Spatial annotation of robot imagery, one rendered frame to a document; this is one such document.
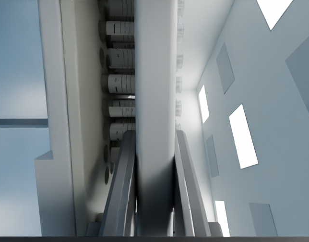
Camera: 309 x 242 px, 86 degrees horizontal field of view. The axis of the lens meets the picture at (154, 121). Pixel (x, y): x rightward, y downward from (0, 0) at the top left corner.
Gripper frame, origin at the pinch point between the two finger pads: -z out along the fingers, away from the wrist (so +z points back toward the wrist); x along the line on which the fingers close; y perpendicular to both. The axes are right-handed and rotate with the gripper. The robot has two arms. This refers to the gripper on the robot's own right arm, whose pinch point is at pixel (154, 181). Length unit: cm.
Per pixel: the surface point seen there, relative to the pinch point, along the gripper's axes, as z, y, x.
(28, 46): -143, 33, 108
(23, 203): -55, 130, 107
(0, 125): -63, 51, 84
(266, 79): -240, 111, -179
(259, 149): -179, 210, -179
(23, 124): -63, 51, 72
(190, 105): -509, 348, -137
